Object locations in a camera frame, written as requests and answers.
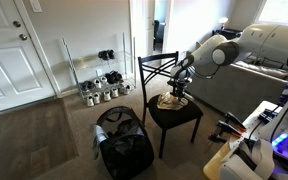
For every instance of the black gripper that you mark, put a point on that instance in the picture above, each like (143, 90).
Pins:
(179, 86)

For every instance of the peach shirt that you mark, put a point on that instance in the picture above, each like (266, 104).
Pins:
(167, 101)

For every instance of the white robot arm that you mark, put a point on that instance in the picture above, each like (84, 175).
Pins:
(261, 40)

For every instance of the black mesh laundry basket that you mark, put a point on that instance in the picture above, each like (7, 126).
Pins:
(128, 151)

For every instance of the black metal chair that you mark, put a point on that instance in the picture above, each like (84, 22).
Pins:
(154, 65)

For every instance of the grey fabric sofa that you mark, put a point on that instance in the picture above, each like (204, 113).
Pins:
(240, 88)

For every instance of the orange black bar clamp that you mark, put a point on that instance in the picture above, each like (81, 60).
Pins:
(230, 117)

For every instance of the black sneakers middle shelf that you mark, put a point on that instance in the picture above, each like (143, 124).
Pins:
(113, 77)

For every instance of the black sneakers shelf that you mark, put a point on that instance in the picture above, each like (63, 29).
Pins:
(113, 77)
(106, 54)

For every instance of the white table lamp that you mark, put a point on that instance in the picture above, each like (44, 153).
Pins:
(222, 21)

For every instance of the black sneakers top shelf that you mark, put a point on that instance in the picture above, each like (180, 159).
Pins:
(106, 54)

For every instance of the white sneaker pair floor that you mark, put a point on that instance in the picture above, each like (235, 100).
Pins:
(93, 99)

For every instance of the white vr headset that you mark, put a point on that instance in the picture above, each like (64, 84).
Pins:
(244, 163)

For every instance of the white entry door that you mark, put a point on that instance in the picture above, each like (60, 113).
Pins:
(22, 77)

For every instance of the wire shoe rack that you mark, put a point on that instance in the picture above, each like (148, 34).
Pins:
(89, 72)

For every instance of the white light switch plate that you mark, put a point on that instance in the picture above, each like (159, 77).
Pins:
(36, 6)

